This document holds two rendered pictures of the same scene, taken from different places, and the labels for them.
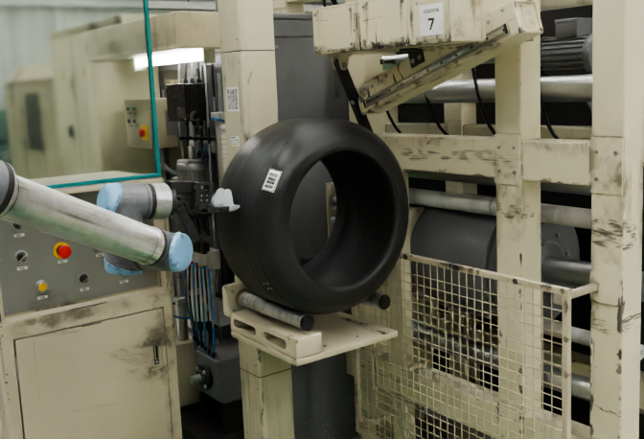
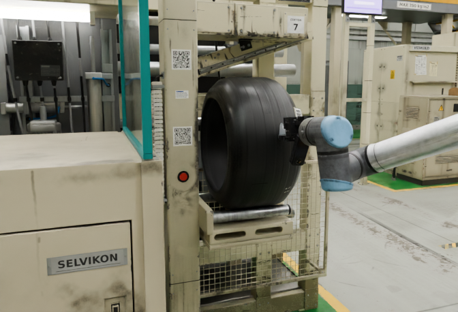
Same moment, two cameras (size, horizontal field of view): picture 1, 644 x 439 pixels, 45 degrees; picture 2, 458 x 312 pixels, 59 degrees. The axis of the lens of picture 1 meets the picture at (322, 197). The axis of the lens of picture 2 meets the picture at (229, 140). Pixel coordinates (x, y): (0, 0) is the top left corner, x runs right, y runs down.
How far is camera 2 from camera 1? 246 cm
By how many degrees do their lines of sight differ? 72
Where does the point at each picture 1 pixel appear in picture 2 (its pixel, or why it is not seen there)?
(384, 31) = (259, 26)
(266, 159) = (285, 101)
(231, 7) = not seen: outside the picture
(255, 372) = (194, 277)
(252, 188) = not seen: hidden behind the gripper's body
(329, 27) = (205, 16)
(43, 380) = not seen: outside the picture
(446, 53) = (267, 44)
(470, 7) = not seen: hidden behind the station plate
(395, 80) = (226, 58)
